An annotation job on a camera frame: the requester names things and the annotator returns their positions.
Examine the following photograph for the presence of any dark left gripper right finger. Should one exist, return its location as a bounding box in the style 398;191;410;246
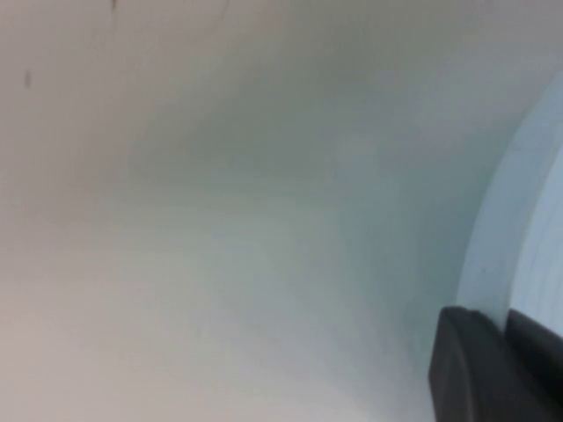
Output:
504;309;563;422

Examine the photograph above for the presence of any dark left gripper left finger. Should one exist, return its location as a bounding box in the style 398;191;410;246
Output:
428;306;545;422

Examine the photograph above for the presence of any light blue round plate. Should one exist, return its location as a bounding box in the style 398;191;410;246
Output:
456;65;563;340

